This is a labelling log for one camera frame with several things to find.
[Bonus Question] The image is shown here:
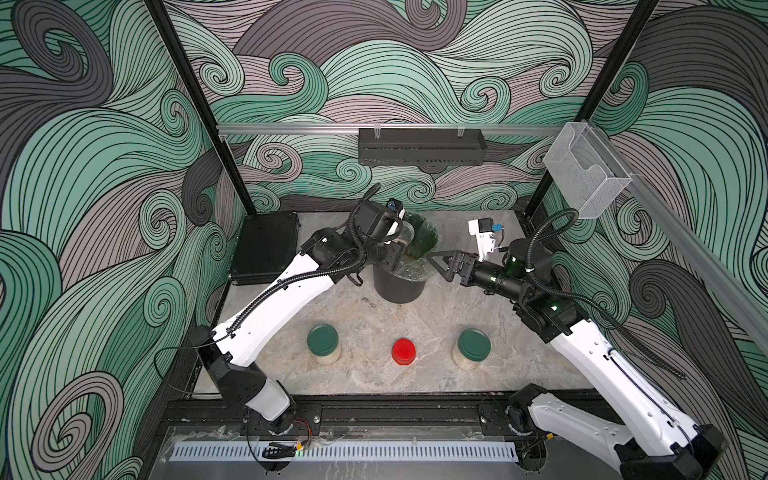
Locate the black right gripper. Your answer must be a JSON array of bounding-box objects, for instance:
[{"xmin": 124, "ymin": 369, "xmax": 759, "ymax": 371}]
[{"xmin": 429, "ymin": 251, "xmax": 529, "ymax": 305}]

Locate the red jar lid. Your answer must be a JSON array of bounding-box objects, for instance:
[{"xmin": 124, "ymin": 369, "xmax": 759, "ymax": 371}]
[{"xmin": 391, "ymin": 338, "xmax": 417, "ymax": 366}]

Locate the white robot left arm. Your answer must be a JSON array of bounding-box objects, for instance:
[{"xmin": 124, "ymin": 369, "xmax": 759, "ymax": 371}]
[{"xmin": 190, "ymin": 227, "xmax": 413, "ymax": 435}]

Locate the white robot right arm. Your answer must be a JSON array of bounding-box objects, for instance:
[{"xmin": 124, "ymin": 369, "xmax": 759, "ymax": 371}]
[{"xmin": 427, "ymin": 239, "xmax": 727, "ymax": 479}]

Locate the green-lidded oatmeal jar right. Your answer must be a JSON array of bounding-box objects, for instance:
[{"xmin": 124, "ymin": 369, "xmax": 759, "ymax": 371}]
[{"xmin": 452, "ymin": 328, "xmax": 492, "ymax": 370}]

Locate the green-lidded oatmeal jar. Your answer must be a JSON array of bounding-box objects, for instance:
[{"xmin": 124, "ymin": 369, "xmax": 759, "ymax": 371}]
[
  {"xmin": 307, "ymin": 323, "xmax": 341, "ymax": 365},
  {"xmin": 452, "ymin": 328, "xmax": 492, "ymax": 370}
]

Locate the green-lidded oatmeal jar left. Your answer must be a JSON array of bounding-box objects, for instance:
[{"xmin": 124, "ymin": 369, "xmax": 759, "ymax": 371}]
[{"xmin": 307, "ymin": 323, "xmax": 341, "ymax": 365}]

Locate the black trash bin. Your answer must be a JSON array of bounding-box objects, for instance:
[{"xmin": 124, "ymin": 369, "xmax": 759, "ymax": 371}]
[{"xmin": 373, "ymin": 258, "xmax": 431, "ymax": 304}]

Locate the clear plastic bin liner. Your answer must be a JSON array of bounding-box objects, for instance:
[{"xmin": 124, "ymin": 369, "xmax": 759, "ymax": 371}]
[{"xmin": 399, "ymin": 213, "xmax": 441, "ymax": 276}]

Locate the black hard case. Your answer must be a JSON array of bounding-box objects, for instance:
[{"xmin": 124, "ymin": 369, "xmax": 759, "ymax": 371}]
[{"xmin": 229, "ymin": 212, "xmax": 300, "ymax": 285}]

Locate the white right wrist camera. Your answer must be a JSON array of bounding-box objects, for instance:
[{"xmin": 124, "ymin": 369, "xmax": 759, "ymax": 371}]
[{"xmin": 468, "ymin": 217, "xmax": 505, "ymax": 261}]

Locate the black corrugated left cable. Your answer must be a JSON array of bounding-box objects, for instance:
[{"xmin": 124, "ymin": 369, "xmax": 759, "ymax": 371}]
[{"xmin": 224, "ymin": 182, "xmax": 385, "ymax": 337}]

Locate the black corrugated cable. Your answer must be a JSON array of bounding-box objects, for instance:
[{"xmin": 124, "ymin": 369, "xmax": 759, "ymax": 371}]
[
  {"xmin": 524, "ymin": 208, "xmax": 688, "ymax": 380},
  {"xmin": 224, "ymin": 182, "xmax": 385, "ymax": 337}
]

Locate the black wall-mounted tray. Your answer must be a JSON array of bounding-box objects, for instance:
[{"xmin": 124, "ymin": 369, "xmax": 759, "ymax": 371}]
[{"xmin": 357, "ymin": 129, "xmax": 488, "ymax": 168}]

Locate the clear acrylic wall holder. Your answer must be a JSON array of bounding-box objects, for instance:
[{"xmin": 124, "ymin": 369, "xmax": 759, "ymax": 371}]
[{"xmin": 544, "ymin": 122, "xmax": 631, "ymax": 220}]

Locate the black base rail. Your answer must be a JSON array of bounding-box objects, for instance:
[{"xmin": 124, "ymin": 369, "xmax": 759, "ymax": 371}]
[{"xmin": 161, "ymin": 392, "xmax": 607, "ymax": 442}]

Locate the aluminium wall rail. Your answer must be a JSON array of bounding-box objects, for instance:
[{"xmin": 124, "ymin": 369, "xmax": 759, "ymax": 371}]
[
  {"xmin": 594, "ymin": 127, "xmax": 767, "ymax": 352},
  {"xmin": 217, "ymin": 122, "xmax": 564, "ymax": 137}
]

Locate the black corrugated right cable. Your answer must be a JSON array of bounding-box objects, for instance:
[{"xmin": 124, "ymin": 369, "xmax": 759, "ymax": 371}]
[{"xmin": 524, "ymin": 208, "xmax": 688, "ymax": 380}]

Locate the white slotted cable duct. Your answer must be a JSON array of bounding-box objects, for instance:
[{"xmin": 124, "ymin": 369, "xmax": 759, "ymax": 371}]
[{"xmin": 168, "ymin": 440, "xmax": 518, "ymax": 463}]

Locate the aluminium right wall rail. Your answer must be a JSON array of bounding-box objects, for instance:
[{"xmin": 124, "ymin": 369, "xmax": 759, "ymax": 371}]
[{"xmin": 594, "ymin": 127, "xmax": 767, "ymax": 352}]

